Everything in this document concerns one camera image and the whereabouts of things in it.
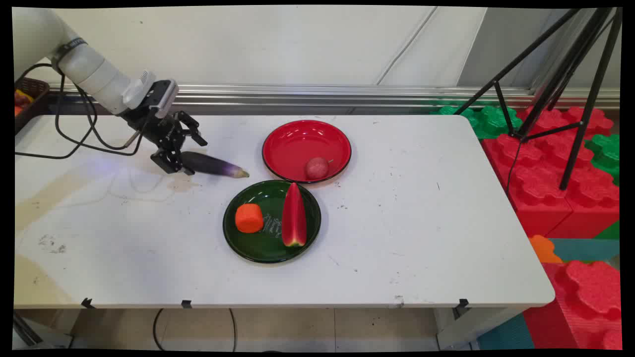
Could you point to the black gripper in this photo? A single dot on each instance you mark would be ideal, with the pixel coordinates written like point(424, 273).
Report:
point(154, 126)

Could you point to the orange toy carrot piece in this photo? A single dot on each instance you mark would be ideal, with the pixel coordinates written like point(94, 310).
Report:
point(248, 218)

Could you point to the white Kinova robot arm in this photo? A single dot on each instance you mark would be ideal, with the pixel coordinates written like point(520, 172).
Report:
point(94, 74)

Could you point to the purple toy eggplant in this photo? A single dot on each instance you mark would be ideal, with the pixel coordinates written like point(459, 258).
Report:
point(213, 164)

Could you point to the red round plate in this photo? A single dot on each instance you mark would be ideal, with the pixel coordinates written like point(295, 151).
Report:
point(297, 146)

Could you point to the dark green round plate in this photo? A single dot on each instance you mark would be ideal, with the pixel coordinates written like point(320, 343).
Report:
point(265, 238)

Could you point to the toy watermelon slice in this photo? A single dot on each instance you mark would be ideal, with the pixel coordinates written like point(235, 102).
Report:
point(293, 218)

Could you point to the round dark red toy fruit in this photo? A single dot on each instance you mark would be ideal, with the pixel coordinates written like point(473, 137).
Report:
point(316, 168)

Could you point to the brown basket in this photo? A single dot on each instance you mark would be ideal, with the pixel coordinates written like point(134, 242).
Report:
point(31, 101)

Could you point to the black table edge clip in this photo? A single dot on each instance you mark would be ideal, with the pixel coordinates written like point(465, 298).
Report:
point(186, 303)
point(463, 303)

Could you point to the green foam block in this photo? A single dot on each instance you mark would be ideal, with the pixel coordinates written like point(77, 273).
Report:
point(606, 153)
point(488, 121)

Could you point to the white table leg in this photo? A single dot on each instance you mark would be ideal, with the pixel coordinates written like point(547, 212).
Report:
point(471, 329)

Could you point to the large red foam block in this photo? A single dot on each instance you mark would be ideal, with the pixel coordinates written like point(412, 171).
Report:
point(550, 173)

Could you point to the orange foam piece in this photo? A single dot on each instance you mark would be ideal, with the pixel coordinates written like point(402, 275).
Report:
point(544, 249)

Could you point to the black tripod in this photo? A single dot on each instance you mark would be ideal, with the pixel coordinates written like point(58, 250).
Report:
point(580, 79)

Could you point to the teal foam mat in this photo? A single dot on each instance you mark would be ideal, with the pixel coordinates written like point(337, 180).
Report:
point(588, 249)

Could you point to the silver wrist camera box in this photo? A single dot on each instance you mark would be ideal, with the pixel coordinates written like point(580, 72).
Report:
point(163, 98)

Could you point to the aluminium wall rail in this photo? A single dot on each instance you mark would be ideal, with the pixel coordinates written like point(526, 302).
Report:
point(322, 95)

